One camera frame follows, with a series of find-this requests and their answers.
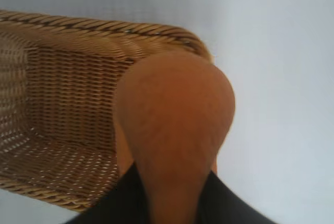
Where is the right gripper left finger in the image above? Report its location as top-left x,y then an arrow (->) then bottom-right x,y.
66,163 -> 153,224

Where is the wrinkled orange fruit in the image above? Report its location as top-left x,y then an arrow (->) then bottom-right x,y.
116,51 -> 236,224

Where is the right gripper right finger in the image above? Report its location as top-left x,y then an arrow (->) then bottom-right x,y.
200,170 -> 269,224

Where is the woven wicker basket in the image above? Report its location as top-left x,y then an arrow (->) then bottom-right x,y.
0,9 -> 216,213

